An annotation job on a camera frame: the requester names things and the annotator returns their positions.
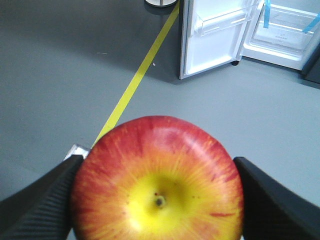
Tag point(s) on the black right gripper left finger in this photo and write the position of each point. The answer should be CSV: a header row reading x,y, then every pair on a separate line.
x,y
40,211

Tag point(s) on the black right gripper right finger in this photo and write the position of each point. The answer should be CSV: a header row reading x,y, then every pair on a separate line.
x,y
272,211

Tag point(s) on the red yellow apple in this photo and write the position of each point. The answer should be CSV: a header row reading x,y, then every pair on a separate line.
x,y
157,178

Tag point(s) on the fridge door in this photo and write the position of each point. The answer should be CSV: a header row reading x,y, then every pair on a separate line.
x,y
201,53

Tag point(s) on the white fridge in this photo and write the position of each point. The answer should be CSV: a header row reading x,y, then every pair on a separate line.
x,y
283,43

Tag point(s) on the silver floor plate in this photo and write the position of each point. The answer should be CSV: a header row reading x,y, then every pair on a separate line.
x,y
77,149

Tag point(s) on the blue tape strip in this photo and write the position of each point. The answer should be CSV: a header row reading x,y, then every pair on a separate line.
x,y
267,11
312,24

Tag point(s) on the clear lower door shelf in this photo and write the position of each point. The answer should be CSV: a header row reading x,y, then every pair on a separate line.
x,y
204,26

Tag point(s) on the matte silver stanchion post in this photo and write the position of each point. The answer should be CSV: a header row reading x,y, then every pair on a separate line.
x,y
160,3

